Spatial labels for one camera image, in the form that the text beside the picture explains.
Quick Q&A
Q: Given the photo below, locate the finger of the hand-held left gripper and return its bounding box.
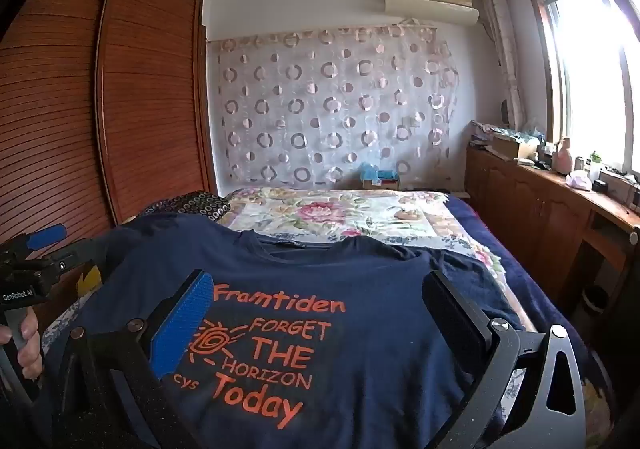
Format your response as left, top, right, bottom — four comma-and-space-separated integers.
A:
26, 224, 68, 252
50, 238, 109, 281

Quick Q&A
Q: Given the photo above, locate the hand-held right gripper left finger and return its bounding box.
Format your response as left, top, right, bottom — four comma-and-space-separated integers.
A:
60, 269, 216, 449

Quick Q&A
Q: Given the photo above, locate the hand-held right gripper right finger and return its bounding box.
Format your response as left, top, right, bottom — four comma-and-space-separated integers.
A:
422, 270, 588, 449

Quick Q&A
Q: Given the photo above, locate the navy printed T-shirt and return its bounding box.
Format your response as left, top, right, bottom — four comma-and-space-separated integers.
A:
37, 214, 540, 449

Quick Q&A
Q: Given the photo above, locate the person's left hand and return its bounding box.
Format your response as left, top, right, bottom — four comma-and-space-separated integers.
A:
0, 309, 44, 382

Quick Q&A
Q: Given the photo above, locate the dark blue blanket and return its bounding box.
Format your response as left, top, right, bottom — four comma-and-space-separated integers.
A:
444, 193, 603, 382

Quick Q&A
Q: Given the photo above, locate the long wooden cabinet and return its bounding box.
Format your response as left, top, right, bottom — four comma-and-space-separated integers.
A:
464, 143, 640, 312

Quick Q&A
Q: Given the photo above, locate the dark waste bin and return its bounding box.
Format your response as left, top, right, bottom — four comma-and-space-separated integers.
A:
580, 284, 610, 326

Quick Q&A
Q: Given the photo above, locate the floral blanket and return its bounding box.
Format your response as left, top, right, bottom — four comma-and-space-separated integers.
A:
219, 186, 512, 291

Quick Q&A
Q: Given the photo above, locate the small cardboard box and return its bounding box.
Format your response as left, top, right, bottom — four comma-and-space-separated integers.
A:
362, 174, 401, 190

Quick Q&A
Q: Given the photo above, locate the wooden slatted wardrobe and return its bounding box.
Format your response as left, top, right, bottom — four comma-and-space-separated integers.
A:
0, 0, 219, 330

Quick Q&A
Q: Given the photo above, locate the blue plastic bag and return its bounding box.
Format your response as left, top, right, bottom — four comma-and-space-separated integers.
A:
360, 162, 399, 183

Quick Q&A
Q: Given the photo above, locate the flat cardboard box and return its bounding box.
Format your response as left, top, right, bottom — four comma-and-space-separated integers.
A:
492, 134, 539, 160

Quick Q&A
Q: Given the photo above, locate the stack of papers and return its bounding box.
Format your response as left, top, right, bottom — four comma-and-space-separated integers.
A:
469, 122, 501, 151

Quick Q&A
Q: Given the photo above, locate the pink crumpled cloth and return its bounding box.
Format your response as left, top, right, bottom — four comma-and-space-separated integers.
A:
565, 170, 594, 190

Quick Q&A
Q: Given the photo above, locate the pink bottle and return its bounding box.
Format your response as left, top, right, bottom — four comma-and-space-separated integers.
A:
551, 136, 575, 175

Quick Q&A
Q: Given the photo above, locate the sheer circle-patterned curtain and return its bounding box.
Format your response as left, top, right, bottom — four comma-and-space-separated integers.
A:
206, 19, 462, 191

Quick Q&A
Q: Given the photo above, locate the patterned window drape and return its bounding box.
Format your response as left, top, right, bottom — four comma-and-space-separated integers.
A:
477, 0, 527, 131

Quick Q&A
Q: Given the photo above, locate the window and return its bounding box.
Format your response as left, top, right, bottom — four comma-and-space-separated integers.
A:
522, 0, 640, 182

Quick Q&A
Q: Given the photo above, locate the dark ring-patterned folded cloth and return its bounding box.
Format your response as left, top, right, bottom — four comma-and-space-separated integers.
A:
134, 189, 234, 231

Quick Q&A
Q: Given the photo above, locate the wall air conditioner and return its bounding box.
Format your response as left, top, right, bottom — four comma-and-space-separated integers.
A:
383, 0, 481, 26

